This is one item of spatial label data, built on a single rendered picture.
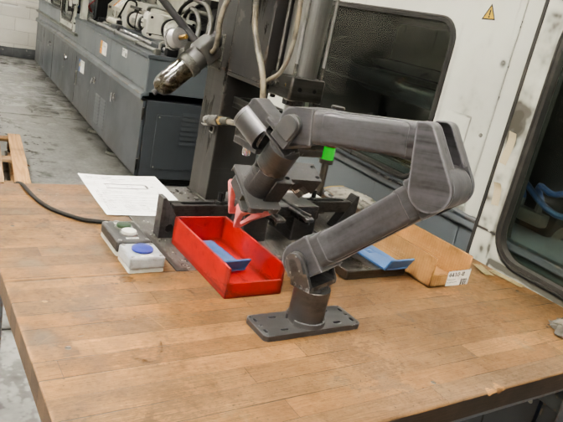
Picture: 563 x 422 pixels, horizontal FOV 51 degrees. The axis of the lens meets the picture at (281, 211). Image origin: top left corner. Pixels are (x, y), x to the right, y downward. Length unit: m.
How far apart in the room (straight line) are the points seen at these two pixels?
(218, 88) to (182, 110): 2.98
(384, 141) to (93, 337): 0.51
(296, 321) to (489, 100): 0.97
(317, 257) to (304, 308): 0.09
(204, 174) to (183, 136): 2.97
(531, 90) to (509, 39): 0.20
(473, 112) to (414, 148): 0.96
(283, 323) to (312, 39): 0.61
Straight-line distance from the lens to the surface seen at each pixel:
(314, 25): 1.30
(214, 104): 1.54
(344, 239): 0.93
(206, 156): 1.56
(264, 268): 1.17
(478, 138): 1.76
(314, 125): 0.94
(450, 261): 1.45
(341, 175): 2.19
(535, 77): 1.61
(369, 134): 0.90
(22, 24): 10.44
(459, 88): 1.84
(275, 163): 0.99
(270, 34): 1.35
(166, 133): 4.50
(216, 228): 1.30
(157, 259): 1.12
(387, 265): 1.31
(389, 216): 0.89
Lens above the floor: 1.38
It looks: 18 degrees down
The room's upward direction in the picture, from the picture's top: 12 degrees clockwise
